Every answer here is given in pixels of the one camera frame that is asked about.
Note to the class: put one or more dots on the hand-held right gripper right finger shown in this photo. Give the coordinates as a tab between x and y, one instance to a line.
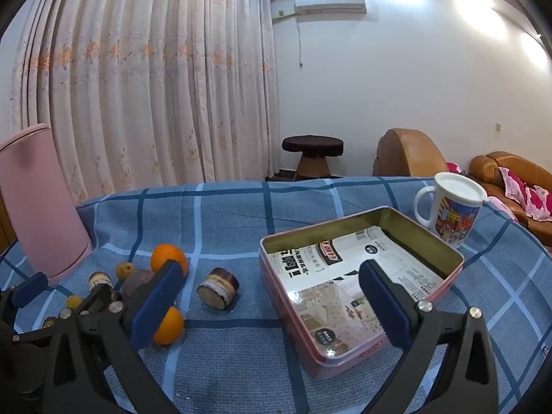
384	306

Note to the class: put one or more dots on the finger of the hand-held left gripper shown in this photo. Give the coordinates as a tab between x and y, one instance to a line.
30	287
99	297

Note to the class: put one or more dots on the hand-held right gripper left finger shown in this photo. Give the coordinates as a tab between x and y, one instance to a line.
157	302

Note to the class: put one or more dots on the small brown lace-banded jar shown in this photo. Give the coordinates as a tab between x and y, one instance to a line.
218	289
100	279

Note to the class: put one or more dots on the small yellow fruit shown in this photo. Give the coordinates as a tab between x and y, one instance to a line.
123	270
73	302

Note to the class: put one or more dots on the purple round fruit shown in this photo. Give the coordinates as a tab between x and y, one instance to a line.
138	282

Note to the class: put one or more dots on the large orange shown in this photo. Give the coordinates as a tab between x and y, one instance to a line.
166	256

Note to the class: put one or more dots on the pink metal tin box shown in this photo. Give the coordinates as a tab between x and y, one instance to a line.
280	293

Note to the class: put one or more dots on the printed paper liner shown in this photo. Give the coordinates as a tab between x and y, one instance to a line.
327	306

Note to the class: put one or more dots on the white printed mug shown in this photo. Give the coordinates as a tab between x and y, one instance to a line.
453	224

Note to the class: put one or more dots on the blue plaid blanket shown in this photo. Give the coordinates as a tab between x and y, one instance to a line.
237	224

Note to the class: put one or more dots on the white plastic mug lid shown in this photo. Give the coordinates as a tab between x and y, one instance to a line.
459	187

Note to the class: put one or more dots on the magenta floral cloth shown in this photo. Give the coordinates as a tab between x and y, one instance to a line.
455	168

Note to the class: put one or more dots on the brown leather armchair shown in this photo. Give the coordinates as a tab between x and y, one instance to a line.
414	151

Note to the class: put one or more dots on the brown leather sofa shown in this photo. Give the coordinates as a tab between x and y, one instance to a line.
487	168

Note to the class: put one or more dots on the wicker stool with dark cushion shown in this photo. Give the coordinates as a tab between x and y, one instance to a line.
312	144

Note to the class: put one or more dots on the pink floral pillow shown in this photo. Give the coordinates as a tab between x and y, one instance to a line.
530	198

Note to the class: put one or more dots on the pink floral curtain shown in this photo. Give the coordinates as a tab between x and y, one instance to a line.
151	73

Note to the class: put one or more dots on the white air conditioner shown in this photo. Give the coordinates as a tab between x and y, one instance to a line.
330	0

